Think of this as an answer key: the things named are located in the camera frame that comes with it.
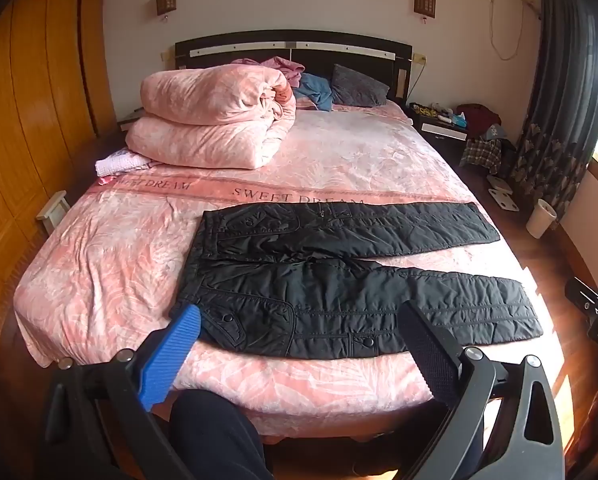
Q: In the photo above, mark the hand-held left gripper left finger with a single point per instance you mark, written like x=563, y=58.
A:
x=171, y=355

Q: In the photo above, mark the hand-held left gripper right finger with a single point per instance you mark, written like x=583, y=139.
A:
x=429, y=360

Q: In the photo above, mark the black quilted pants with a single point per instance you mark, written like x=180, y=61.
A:
x=329, y=290

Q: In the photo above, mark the person's leg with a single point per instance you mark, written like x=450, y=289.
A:
x=214, y=435

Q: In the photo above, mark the white waste bin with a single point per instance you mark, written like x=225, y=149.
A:
x=541, y=217

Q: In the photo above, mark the white slipper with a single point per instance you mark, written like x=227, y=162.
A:
x=506, y=202
x=499, y=183

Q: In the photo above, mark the small white stool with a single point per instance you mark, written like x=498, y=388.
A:
x=54, y=205

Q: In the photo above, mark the folded white pink towel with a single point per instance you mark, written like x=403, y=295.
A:
x=121, y=164

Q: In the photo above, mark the plaid garment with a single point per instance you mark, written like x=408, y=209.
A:
x=479, y=152

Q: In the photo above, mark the bed with pink sheet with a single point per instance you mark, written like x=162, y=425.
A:
x=354, y=160

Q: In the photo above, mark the dark nightstand with white drawer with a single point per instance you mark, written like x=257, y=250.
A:
x=444, y=131

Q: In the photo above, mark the dark red garment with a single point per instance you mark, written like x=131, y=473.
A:
x=479, y=115

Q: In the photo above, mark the dark patterned curtain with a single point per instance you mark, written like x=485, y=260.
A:
x=564, y=85

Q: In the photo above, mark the folded pink duvet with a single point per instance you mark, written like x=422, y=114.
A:
x=204, y=110

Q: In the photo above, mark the wooden wardrobe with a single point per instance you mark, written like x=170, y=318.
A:
x=29, y=110

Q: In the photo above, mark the grey pillow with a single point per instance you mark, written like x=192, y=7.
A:
x=359, y=85

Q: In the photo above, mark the blue crumpled garment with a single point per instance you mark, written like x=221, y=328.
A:
x=314, y=87

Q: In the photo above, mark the pink crumpled garment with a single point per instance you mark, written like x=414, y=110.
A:
x=284, y=66

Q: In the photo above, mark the dark wooden headboard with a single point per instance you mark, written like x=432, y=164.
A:
x=329, y=55

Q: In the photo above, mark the brown wall lamp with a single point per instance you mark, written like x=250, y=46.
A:
x=424, y=1
x=166, y=1

